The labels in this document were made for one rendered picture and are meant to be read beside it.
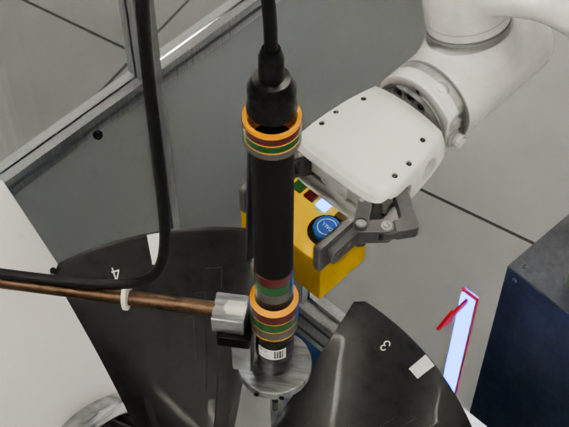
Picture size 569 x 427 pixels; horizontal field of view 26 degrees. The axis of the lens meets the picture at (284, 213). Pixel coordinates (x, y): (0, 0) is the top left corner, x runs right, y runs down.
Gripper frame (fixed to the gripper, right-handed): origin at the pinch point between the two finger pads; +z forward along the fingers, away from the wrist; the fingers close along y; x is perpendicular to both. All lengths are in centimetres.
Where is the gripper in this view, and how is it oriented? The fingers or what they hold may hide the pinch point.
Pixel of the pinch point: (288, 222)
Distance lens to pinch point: 102.0
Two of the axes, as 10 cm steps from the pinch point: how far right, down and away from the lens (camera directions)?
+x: 0.0, -6.0, -8.0
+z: -6.9, 5.8, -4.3
